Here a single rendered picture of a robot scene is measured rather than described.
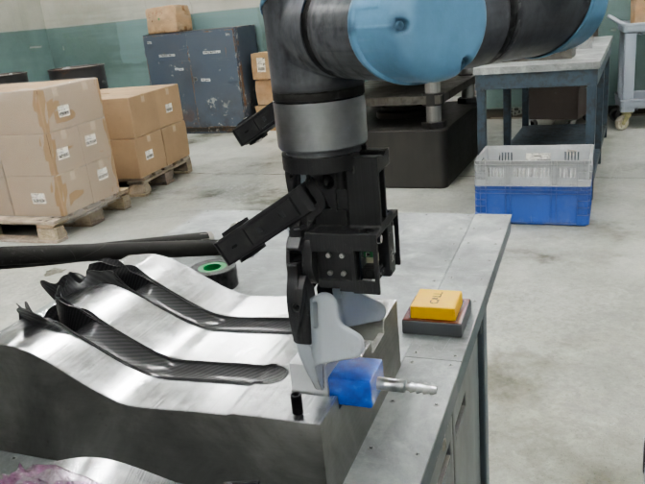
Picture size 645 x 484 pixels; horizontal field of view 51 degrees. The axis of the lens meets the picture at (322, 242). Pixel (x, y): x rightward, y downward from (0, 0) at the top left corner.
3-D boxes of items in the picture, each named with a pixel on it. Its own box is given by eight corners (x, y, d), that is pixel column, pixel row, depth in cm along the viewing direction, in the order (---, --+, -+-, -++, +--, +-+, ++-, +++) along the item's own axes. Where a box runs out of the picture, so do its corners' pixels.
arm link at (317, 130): (257, 107, 53) (297, 91, 60) (264, 163, 55) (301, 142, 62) (347, 102, 51) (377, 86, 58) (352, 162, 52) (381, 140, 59)
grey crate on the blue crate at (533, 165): (595, 170, 386) (596, 144, 381) (590, 189, 351) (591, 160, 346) (487, 169, 411) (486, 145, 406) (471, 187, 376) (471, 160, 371)
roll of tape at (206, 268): (226, 273, 120) (223, 254, 118) (247, 285, 113) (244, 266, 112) (183, 286, 116) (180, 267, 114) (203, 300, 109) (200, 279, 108)
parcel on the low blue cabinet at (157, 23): (195, 30, 771) (190, 3, 762) (178, 32, 743) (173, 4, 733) (164, 33, 788) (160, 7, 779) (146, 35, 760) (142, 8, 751)
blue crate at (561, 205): (593, 205, 393) (594, 168, 386) (588, 228, 358) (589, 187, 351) (487, 203, 418) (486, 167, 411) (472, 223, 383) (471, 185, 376)
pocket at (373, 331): (386, 350, 77) (384, 320, 76) (372, 373, 72) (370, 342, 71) (347, 346, 78) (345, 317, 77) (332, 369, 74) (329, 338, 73)
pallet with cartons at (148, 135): (193, 171, 589) (179, 83, 565) (145, 197, 515) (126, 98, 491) (75, 174, 623) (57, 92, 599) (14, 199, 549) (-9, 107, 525)
